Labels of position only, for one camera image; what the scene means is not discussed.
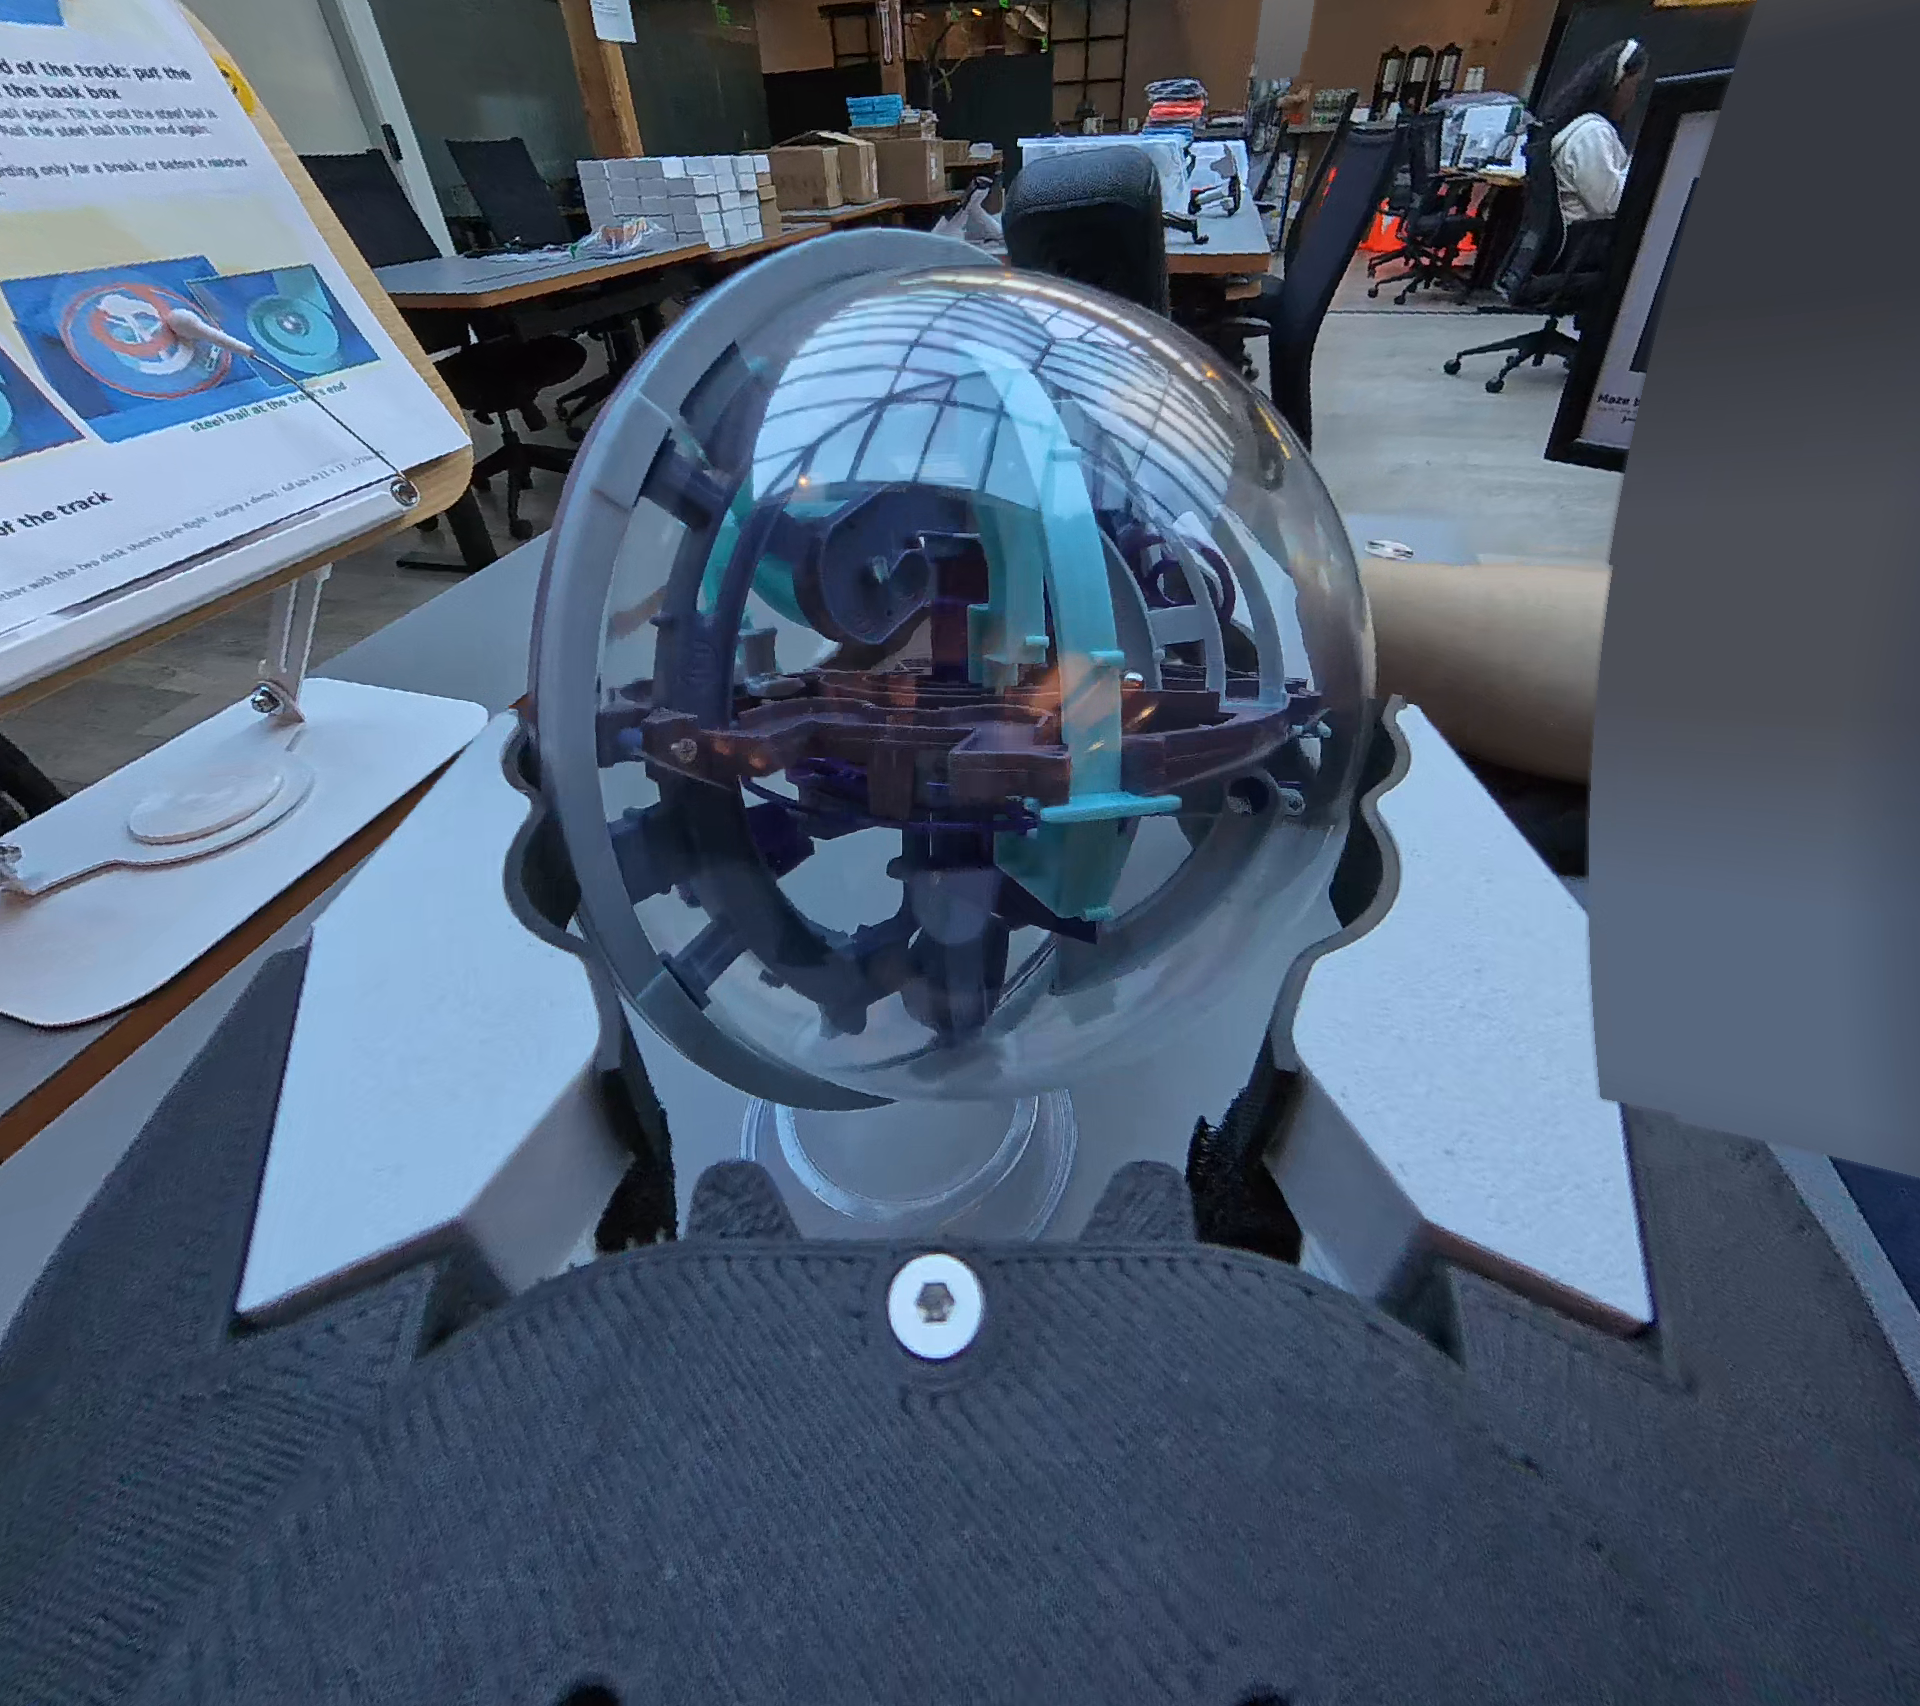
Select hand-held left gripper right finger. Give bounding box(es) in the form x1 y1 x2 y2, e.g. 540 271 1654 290
1191 702 1658 1337

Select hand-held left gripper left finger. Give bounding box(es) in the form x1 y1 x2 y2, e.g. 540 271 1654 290
234 702 668 1334

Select clear plastic ball stand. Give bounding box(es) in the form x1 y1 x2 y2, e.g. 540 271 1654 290
739 1089 1081 1245

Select clear plastic maze ball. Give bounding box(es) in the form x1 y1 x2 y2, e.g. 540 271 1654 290
528 226 1378 1106

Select person's right forearm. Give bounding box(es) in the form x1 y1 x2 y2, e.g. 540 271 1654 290
1356 556 1616 788

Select wooden board document stand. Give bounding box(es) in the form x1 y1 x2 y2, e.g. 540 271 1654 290
0 0 496 1033

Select long wooden desk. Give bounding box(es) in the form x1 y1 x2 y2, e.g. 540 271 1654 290
374 199 902 311

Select black mesh office chair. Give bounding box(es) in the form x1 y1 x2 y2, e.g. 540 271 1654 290
1251 119 1404 449

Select black framed poster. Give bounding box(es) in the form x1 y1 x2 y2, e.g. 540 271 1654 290
1545 68 1741 473

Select printed instruction sheet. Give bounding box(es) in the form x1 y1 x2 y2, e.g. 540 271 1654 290
0 0 475 656

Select stack of white boxes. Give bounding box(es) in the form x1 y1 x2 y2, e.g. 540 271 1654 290
577 153 781 253

